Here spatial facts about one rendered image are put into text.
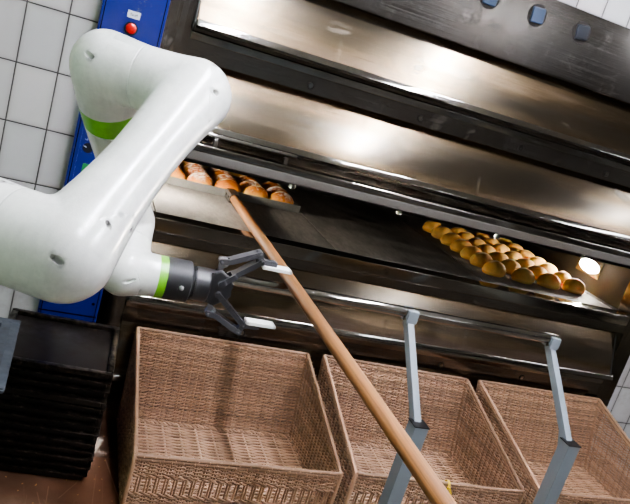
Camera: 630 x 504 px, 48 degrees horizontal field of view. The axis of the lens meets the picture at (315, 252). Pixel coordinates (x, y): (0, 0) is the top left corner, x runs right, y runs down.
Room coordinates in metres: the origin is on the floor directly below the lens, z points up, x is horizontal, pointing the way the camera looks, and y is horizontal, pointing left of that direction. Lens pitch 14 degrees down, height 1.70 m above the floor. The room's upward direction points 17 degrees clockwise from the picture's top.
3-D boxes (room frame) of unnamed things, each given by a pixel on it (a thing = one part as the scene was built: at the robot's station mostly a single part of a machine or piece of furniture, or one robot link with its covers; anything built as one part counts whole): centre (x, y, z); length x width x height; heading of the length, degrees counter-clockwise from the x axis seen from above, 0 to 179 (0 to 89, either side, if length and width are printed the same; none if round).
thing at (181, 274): (1.44, 0.27, 1.19); 0.12 x 0.06 x 0.09; 22
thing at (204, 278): (1.46, 0.20, 1.19); 0.09 x 0.07 x 0.08; 112
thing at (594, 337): (2.24, -0.35, 1.02); 1.79 x 0.11 x 0.19; 111
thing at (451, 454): (1.99, -0.46, 0.72); 0.56 x 0.49 x 0.28; 109
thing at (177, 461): (1.78, 0.09, 0.72); 0.56 x 0.49 x 0.28; 111
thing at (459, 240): (2.86, -0.74, 1.21); 0.61 x 0.48 x 0.06; 21
